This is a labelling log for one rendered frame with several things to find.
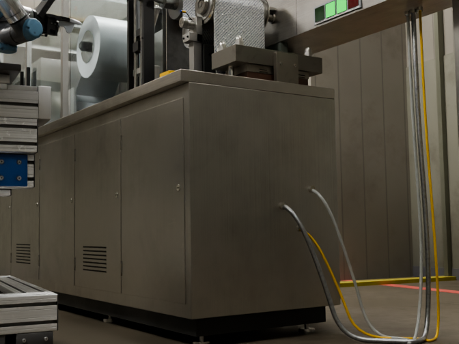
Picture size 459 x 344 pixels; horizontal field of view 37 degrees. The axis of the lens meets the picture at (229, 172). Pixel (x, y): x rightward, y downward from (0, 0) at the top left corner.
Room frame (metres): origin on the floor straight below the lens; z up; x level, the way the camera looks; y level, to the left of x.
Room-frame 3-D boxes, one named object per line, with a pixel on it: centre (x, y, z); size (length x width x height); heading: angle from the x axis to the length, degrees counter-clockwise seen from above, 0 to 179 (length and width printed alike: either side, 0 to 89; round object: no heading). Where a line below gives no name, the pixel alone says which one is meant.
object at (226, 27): (2.61, -0.05, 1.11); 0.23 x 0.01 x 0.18; 123
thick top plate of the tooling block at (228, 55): (2.53, -0.15, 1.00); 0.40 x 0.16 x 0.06; 123
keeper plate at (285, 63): (2.47, -0.21, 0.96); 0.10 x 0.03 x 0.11; 123
